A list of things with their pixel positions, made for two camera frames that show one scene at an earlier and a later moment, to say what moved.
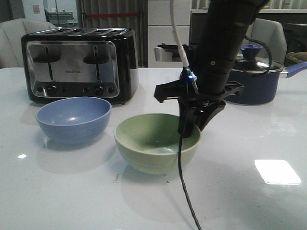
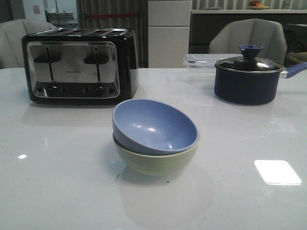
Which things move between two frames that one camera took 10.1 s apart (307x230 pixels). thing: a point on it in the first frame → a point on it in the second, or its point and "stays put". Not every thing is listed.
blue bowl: x=74 y=120 → x=151 y=128
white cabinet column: x=160 y=29 stays put
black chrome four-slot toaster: x=97 y=63 stays put
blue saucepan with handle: x=260 y=87 stays put
